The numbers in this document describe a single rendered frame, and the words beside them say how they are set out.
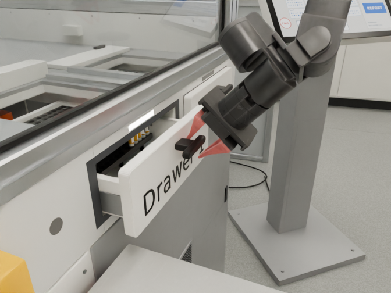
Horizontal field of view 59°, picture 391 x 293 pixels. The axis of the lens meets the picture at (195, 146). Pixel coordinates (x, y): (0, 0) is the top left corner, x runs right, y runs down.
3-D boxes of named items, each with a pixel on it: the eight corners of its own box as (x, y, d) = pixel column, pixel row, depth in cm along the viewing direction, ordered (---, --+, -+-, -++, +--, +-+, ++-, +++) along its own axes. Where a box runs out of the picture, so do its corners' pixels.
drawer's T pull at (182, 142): (206, 142, 59) (206, 134, 58) (188, 161, 53) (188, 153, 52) (187, 138, 60) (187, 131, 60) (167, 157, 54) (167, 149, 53)
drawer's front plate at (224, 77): (230, 104, 100) (232, 66, 96) (191, 144, 76) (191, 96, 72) (224, 103, 101) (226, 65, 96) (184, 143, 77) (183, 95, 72)
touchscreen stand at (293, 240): (364, 259, 156) (433, 22, 111) (278, 286, 143) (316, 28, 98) (299, 199, 199) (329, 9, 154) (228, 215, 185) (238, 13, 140)
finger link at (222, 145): (187, 128, 62) (222, 96, 57) (214, 156, 63) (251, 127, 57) (171, 143, 57) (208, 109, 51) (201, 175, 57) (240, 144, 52)
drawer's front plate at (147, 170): (208, 153, 73) (209, 103, 68) (135, 240, 49) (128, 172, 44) (200, 151, 73) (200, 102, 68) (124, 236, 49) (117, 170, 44)
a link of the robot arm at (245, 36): (338, 39, 43) (330, 63, 51) (285, -27, 46) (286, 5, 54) (257, 95, 45) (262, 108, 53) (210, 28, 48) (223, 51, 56)
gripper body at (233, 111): (209, 92, 57) (240, 62, 53) (250, 136, 58) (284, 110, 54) (194, 104, 52) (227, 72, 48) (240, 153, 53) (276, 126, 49)
